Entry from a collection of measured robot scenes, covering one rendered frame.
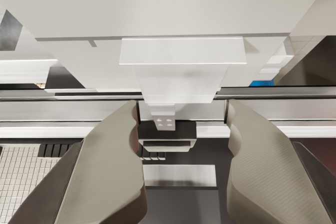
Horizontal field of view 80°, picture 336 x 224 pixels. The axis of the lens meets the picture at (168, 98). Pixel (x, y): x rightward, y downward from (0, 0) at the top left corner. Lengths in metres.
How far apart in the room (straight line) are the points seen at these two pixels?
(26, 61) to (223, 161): 0.62
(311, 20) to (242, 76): 0.20
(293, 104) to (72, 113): 0.51
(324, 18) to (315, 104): 0.24
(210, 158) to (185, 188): 0.53
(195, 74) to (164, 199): 0.12
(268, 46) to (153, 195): 0.16
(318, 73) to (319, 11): 0.35
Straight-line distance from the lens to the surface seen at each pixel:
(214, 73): 0.19
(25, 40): 0.30
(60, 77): 0.27
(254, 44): 0.17
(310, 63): 0.74
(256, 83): 2.33
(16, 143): 0.77
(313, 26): 0.40
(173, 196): 0.21
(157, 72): 0.19
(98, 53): 0.17
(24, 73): 0.33
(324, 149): 0.88
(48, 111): 0.56
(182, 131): 0.41
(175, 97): 0.24
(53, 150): 0.69
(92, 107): 0.51
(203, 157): 0.73
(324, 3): 0.36
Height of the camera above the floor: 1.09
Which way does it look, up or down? 22 degrees down
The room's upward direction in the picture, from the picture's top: 180 degrees counter-clockwise
